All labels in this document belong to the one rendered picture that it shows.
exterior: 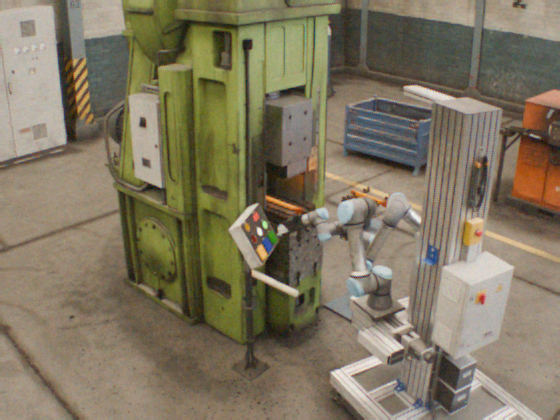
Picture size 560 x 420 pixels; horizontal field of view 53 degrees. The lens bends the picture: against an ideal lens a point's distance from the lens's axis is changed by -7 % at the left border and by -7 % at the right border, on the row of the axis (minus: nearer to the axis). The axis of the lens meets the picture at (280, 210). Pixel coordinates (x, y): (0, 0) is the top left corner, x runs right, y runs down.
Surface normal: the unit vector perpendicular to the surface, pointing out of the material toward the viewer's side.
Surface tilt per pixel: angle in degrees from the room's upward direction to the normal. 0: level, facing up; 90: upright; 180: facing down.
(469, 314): 90
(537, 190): 90
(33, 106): 90
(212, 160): 89
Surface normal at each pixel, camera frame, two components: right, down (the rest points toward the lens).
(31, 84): 0.70, 0.30
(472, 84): -0.72, 0.29
